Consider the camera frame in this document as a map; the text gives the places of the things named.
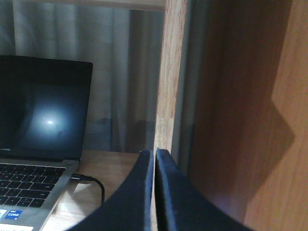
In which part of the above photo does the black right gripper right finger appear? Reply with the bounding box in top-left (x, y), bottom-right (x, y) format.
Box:
top-left (155, 149), bottom-right (249, 231)

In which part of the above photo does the grey laptop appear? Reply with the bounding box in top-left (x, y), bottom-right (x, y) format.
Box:
top-left (0, 55), bottom-right (93, 231)

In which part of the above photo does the wooden shelf unit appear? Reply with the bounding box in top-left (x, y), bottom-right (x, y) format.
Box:
top-left (0, 0), bottom-right (308, 231)

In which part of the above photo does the black cable right of laptop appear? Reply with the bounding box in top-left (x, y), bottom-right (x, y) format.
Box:
top-left (71, 173), bottom-right (105, 205)

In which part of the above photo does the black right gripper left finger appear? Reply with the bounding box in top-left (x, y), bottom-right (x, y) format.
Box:
top-left (69, 150), bottom-right (154, 231)

